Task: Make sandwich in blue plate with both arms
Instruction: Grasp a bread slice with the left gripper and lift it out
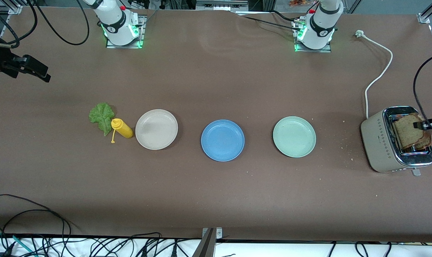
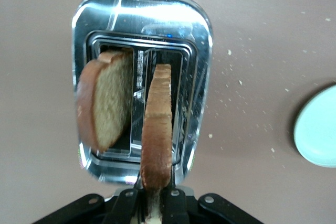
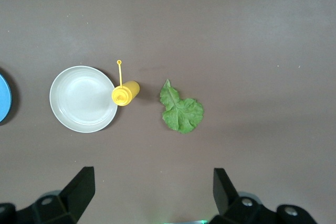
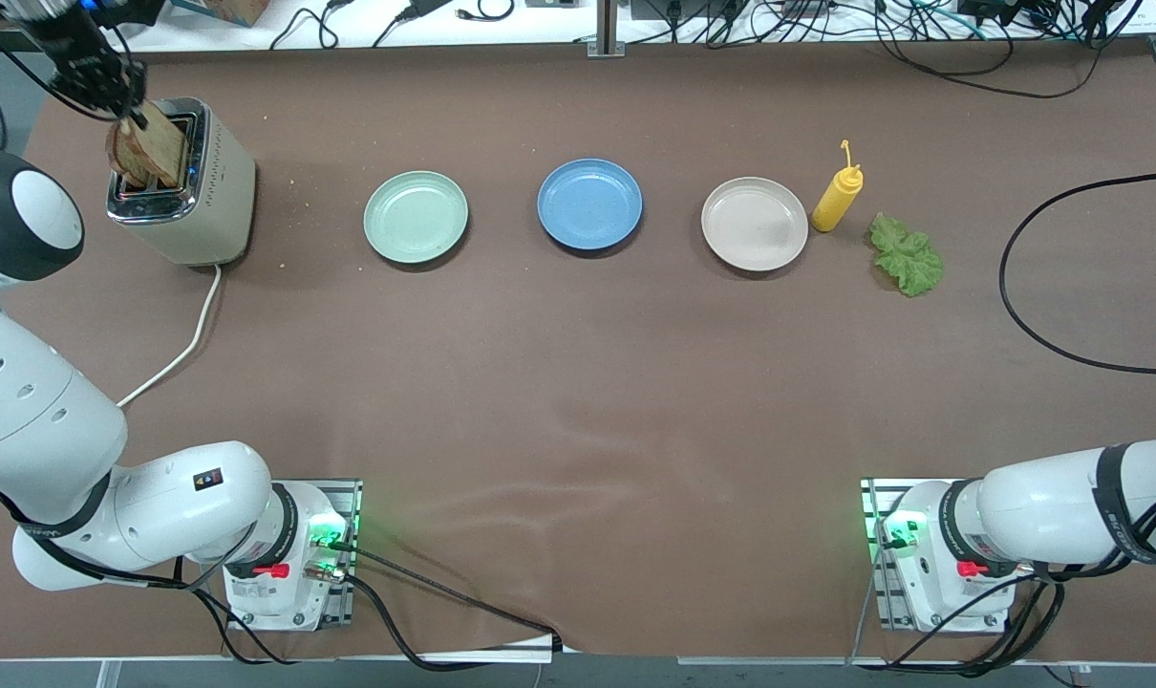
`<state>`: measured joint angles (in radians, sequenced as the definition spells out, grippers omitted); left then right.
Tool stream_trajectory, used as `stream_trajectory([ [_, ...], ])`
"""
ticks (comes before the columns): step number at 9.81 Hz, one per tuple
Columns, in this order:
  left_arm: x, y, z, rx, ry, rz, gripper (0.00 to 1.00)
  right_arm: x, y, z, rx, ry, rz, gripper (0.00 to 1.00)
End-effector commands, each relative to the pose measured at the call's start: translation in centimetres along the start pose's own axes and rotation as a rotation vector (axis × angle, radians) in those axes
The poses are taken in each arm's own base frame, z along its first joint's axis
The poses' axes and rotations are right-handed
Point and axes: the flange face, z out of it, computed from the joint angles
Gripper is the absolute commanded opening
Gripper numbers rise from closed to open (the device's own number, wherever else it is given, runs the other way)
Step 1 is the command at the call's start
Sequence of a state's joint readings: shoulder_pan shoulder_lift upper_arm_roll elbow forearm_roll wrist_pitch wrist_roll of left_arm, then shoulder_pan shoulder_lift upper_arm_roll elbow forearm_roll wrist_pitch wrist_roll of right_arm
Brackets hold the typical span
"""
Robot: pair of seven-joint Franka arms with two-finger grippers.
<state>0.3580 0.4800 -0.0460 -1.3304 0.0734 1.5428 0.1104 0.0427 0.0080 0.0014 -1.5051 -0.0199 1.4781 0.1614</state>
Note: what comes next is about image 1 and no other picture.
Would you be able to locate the light green round plate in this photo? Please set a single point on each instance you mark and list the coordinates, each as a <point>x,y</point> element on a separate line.
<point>294,136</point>

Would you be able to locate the yellow squeeze bottle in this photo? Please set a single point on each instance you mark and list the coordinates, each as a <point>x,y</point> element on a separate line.
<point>123,129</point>

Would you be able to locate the silver corner bracket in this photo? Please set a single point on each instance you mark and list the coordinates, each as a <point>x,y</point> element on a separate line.
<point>217,232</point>

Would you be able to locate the beige and chrome toaster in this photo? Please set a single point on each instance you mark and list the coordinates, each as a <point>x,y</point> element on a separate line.
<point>375,142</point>

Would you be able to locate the blue round plate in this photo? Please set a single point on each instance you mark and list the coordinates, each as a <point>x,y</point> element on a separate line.
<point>222,140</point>

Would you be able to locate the green lettuce leaf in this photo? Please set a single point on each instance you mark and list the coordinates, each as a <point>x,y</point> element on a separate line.
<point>101,114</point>

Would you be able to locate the orange packaged item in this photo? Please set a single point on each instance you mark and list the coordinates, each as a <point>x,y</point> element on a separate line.
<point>298,3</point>

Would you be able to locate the aluminium frame profile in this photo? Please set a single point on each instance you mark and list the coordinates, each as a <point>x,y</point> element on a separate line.
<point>14,7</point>
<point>425,18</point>

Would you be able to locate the silver equipment box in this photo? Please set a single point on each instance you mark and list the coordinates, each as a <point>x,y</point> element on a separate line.
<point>221,4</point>

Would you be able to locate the grey aluminium post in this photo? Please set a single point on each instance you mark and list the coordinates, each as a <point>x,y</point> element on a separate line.
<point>205,248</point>

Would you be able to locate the brown bread slice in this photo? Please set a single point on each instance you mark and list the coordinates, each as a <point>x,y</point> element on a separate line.
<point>427,143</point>
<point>405,134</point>

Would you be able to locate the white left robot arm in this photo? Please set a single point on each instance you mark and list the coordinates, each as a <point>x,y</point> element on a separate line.
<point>319,32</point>

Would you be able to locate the beige round plate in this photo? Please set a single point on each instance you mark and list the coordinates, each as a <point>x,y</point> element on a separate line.
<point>156,129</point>

